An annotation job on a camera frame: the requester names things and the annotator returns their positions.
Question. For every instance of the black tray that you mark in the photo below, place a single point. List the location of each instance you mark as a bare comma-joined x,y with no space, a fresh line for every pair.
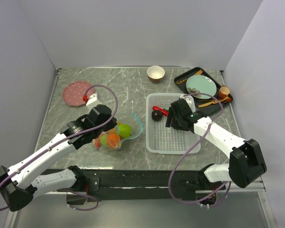
211,109

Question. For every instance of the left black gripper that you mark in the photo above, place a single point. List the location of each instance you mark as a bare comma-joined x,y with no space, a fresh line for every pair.
113,124

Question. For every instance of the red chili pepper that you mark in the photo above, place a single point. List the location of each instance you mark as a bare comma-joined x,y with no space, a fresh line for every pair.
156,108

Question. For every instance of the light green wrinkled fruit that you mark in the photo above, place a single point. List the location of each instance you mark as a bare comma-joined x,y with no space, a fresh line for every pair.
103,140

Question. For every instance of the white plastic basket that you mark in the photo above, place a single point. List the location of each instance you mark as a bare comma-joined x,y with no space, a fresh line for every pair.
161,139

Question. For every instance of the yellow mango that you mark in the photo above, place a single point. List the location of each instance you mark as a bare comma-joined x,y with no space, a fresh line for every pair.
114,130

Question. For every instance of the orange fruit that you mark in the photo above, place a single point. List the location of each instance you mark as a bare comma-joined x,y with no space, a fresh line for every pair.
113,141

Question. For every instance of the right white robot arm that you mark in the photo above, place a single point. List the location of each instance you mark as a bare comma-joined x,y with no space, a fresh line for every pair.
246,161

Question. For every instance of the wooden spoon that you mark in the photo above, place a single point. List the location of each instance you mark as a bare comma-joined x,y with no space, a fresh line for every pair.
226,100

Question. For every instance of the light green plate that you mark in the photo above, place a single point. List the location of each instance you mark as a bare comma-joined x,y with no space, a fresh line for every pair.
200,85

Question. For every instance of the white and red bowl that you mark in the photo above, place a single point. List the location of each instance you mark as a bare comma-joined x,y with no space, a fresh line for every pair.
155,73

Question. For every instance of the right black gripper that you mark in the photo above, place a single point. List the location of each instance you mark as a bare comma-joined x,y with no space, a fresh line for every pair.
171,113

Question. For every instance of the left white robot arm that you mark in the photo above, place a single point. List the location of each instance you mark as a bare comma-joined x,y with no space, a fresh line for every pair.
24,181

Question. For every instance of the dark brown fruit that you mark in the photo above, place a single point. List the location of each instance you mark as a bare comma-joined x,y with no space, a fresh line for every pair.
156,115

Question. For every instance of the watermelon slice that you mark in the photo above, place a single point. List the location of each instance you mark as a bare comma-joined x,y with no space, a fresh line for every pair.
96,143

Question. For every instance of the pink dotted plate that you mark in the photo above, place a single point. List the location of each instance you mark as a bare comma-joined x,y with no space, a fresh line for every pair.
74,92

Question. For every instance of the green apple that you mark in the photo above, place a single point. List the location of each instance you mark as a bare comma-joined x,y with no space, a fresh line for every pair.
124,130

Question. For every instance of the orange cup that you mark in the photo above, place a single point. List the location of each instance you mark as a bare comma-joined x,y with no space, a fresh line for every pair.
223,92

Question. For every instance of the clear zip bag blue zipper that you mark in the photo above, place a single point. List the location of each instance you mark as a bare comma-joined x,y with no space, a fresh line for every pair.
126,118

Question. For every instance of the aluminium rail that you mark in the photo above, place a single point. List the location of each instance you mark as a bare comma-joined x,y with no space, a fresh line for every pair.
251,186

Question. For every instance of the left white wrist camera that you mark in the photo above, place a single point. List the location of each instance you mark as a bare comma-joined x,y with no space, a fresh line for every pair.
92,101

